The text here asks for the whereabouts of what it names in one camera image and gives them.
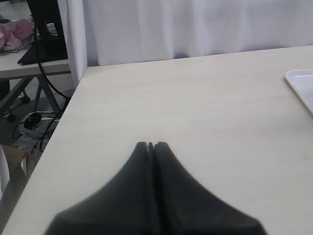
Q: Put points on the black monitor stand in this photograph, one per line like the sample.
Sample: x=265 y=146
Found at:
x=50 y=45

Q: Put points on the brown cardboard box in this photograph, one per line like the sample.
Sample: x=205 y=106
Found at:
x=10 y=158

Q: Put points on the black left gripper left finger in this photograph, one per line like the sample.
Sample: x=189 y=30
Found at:
x=124 y=206

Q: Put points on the white side table frame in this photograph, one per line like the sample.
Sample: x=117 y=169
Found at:
x=25 y=74

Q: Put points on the white rectangular plastic tray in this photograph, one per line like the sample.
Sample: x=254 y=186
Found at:
x=301 y=82

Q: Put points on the pink cloth pile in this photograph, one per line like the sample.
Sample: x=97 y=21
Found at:
x=14 y=32

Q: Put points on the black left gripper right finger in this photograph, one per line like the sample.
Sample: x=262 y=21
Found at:
x=188 y=208

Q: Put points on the white backdrop curtain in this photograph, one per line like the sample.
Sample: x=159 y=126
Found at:
x=109 y=32

